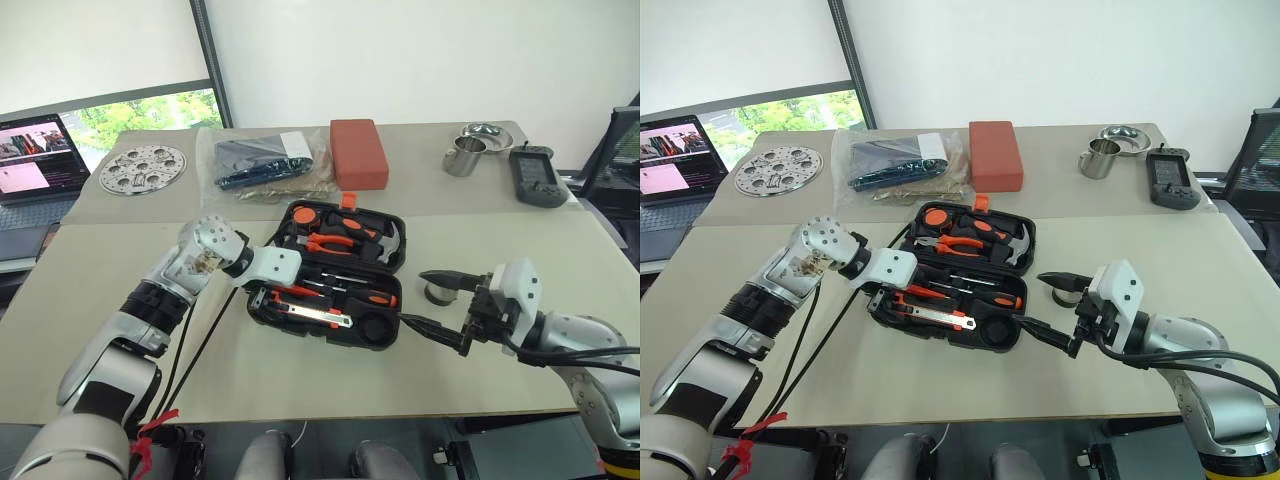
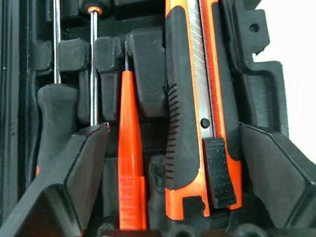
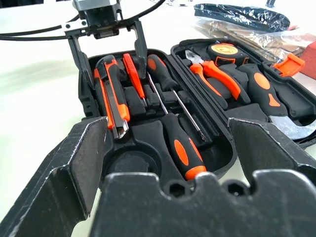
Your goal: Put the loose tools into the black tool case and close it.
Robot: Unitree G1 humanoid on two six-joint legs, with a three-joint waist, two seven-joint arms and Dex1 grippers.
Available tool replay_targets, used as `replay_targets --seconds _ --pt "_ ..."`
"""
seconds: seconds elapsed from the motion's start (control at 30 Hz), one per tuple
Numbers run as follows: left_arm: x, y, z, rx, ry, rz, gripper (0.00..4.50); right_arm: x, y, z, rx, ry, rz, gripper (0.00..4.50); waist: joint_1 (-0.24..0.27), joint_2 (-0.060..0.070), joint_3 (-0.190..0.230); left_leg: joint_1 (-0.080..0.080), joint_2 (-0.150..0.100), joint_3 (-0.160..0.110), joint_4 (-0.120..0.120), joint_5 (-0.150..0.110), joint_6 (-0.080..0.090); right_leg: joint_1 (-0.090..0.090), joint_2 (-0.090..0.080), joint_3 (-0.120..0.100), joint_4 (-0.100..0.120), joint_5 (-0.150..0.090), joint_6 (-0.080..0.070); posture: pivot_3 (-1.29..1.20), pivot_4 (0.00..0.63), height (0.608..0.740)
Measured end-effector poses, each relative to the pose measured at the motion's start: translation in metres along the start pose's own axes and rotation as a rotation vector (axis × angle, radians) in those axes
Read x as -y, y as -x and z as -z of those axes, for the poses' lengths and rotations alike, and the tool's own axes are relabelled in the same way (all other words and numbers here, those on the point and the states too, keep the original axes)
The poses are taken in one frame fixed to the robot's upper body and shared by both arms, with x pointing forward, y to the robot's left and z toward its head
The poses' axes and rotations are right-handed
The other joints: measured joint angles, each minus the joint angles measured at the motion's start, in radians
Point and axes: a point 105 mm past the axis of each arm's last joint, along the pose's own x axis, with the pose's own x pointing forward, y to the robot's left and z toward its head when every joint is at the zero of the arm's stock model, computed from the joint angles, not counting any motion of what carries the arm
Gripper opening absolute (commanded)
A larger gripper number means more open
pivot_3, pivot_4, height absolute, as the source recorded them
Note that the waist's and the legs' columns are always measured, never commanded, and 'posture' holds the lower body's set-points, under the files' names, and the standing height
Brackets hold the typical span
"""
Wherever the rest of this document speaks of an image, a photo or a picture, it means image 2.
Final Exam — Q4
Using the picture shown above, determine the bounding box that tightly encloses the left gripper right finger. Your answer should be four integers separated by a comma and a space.
239, 122, 316, 230

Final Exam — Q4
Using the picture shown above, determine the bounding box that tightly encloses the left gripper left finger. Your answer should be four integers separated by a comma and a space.
0, 122, 110, 237

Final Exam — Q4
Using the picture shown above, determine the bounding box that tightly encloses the orange tester pen screwdriver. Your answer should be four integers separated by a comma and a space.
118, 48, 148, 231

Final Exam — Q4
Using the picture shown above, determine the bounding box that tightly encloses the orange black utility knife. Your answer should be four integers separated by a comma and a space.
164, 0, 243, 220

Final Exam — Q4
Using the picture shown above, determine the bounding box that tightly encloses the black plastic tool case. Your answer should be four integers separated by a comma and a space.
0, 0, 290, 237

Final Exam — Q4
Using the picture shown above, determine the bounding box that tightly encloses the thin steel screwdriver shaft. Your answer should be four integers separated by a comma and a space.
79, 0, 114, 126

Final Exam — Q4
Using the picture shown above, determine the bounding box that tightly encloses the black handled screwdriver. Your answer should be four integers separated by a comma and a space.
35, 0, 80, 178

